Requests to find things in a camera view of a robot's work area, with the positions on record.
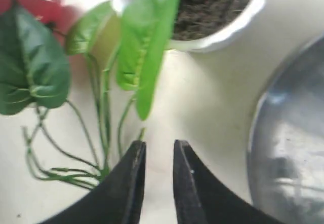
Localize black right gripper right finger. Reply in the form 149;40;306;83
173;140;279;224

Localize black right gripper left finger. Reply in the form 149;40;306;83
43;140;146;224

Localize red anthurium flowers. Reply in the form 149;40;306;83
1;0;180;190

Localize stainless steel bowl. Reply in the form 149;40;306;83
247;35;323;223

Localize dark potting soil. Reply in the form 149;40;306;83
172;0;250;41

